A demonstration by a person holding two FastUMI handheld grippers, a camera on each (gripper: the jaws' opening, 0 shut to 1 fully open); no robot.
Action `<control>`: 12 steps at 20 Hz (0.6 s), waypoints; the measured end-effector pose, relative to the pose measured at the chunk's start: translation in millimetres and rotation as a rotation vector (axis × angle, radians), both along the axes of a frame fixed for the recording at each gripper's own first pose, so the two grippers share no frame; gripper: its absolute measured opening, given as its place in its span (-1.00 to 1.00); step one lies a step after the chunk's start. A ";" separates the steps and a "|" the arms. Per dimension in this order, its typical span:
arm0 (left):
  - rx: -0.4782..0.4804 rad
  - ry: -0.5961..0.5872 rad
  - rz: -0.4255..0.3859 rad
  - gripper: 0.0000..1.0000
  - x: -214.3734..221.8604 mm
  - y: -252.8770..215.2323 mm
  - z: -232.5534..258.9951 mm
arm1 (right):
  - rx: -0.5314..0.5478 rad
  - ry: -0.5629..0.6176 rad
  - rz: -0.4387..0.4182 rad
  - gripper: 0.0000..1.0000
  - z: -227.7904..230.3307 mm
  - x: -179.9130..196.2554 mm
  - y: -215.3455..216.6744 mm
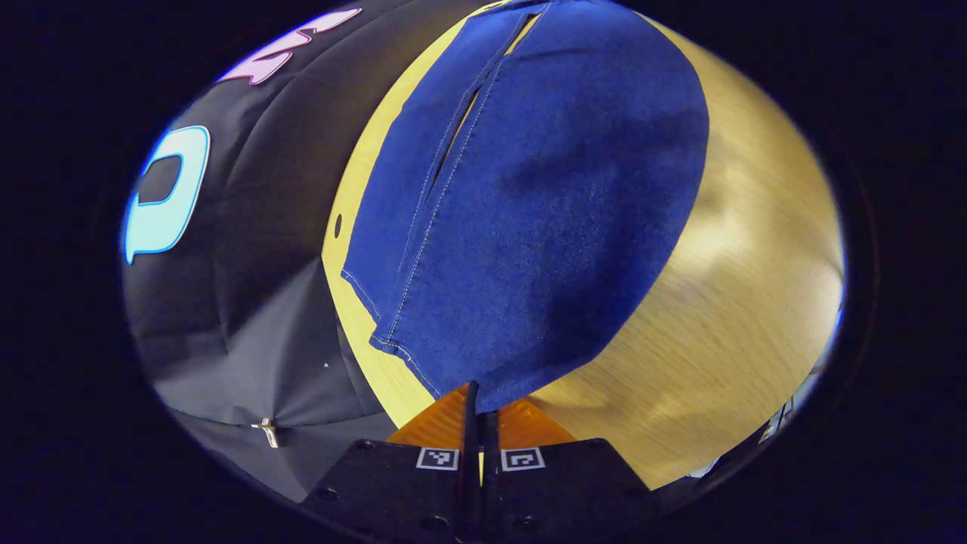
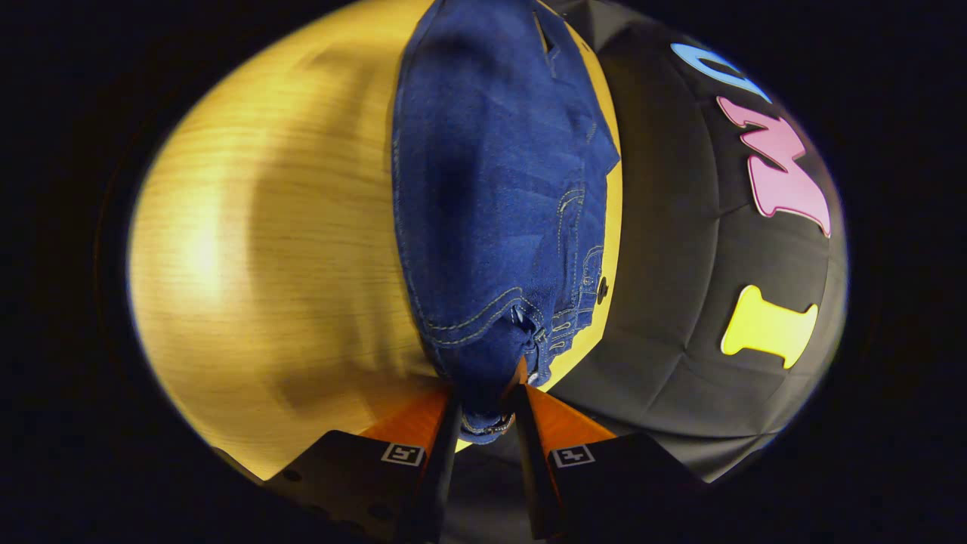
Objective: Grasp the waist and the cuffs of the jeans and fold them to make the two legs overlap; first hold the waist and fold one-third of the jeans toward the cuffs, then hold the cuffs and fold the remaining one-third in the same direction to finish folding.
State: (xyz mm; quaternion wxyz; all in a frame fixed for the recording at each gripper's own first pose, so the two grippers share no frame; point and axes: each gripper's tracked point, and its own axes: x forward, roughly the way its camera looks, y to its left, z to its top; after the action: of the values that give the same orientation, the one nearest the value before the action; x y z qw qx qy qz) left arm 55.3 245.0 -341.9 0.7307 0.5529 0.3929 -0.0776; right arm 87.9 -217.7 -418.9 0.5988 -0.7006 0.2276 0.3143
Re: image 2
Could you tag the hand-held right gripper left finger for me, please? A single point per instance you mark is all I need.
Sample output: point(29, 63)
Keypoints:
point(442, 468)

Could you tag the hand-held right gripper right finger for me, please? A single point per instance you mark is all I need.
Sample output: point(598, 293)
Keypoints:
point(532, 468)

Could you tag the blue denim jeans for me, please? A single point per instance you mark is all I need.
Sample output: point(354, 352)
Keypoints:
point(491, 189)

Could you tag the black backdrop cloth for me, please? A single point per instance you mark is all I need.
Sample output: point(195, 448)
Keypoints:
point(665, 264)

